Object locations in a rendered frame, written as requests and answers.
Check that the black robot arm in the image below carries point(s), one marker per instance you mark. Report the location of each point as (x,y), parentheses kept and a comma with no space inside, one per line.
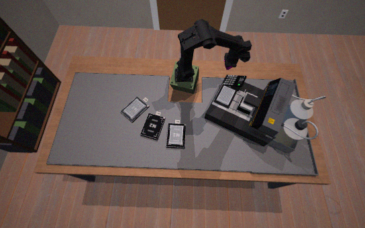
(208,37)

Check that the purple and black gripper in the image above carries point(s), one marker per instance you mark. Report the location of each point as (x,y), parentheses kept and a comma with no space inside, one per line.
(228,59)

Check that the white bottle with black cap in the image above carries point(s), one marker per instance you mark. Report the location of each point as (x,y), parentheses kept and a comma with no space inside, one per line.
(286,136)

